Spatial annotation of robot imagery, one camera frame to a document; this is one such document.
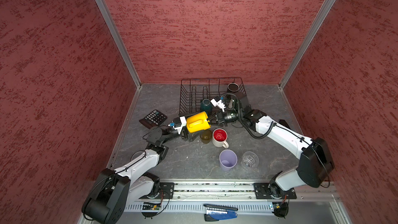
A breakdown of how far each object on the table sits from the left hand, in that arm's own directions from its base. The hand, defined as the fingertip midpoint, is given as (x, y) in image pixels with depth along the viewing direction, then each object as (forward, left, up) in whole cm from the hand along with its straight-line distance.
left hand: (200, 122), depth 70 cm
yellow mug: (-4, +1, +7) cm, 8 cm away
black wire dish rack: (+38, +6, -20) cm, 44 cm away
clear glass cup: (-9, -28, -25) cm, 38 cm away
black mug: (+37, -22, -15) cm, 45 cm away
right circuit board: (-31, -38, -26) cm, 55 cm away
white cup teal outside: (+19, -3, -13) cm, 23 cm away
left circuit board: (-30, +24, -29) cm, 48 cm away
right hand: (-1, -2, -1) cm, 3 cm away
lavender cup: (-10, -15, -22) cm, 28 cm away
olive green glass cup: (+5, -3, -24) cm, 25 cm away
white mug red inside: (+5, -12, -25) cm, 28 cm away
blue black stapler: (-32, -8, -23) cm, 41 cm away
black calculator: (+17, +30, -25) cm, 43 cm away
